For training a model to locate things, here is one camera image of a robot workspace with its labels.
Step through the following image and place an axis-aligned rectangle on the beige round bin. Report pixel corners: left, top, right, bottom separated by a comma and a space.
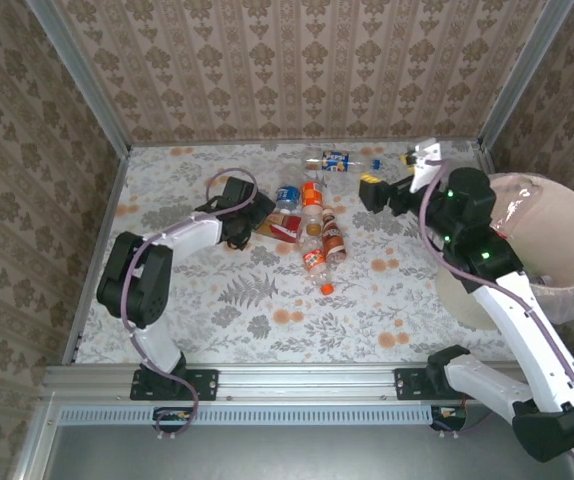
436, 172, 574, 331

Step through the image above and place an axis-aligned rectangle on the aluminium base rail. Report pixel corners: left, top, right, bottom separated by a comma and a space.
41, 362, 574, 402

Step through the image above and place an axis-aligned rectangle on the grey metal sheet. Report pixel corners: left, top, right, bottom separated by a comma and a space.
41, 424, 574, 480

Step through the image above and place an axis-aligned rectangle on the black control board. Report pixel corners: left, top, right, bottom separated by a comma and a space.
430, 404, 468, 432
152, 407, 194, 435

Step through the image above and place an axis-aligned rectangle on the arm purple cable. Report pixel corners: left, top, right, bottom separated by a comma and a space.
418, 158, 574, 469
119, 168, 261, 441

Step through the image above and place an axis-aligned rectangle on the brown label plastic bottle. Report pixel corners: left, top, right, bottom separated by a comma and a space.
320, 207, 347, 263

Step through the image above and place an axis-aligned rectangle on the orange cap clear bottle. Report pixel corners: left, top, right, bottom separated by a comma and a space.
300, 247, 337, 296

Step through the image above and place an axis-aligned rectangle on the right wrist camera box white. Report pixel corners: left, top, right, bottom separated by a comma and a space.
408, 137, 442, 195

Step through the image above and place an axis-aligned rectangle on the grey slotted cable duct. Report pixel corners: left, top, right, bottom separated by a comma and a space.
59, 405, 441, 427

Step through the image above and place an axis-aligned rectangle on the Pepsi label plastic bottle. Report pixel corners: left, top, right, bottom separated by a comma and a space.
305, 148, 383, 175

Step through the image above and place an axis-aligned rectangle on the blue label white cap bottle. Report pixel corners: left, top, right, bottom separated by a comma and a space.
274, 168, 303, 211

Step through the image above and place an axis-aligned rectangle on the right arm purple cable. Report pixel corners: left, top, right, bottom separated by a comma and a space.
418, 158, 574, 469

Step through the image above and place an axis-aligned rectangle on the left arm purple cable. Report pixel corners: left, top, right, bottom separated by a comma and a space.
119, 168, 261, 441

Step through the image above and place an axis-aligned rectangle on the orange NFC label bottle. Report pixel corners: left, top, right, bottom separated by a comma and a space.
300, 172, 326, 236

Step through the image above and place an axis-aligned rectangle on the aluminium frame post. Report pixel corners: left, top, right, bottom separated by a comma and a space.
476, 0, 574, 151
26, 0, 133, 154

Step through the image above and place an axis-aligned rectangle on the red gold label bottle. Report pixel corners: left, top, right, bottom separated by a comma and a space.
254, 209, 304, 245

